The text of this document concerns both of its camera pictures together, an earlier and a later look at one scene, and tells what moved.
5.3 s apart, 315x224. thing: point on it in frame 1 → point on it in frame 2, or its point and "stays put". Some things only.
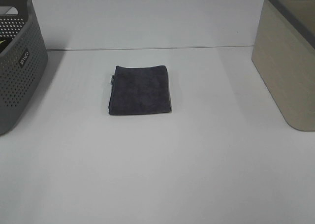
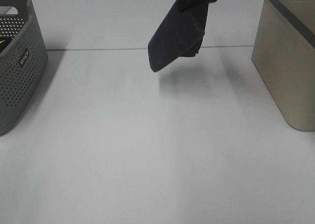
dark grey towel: [139, 90] → [179, 34]
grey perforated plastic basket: [23, 56] stays put
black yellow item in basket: [4, 41] stays put
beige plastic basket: [283, 52] stays put
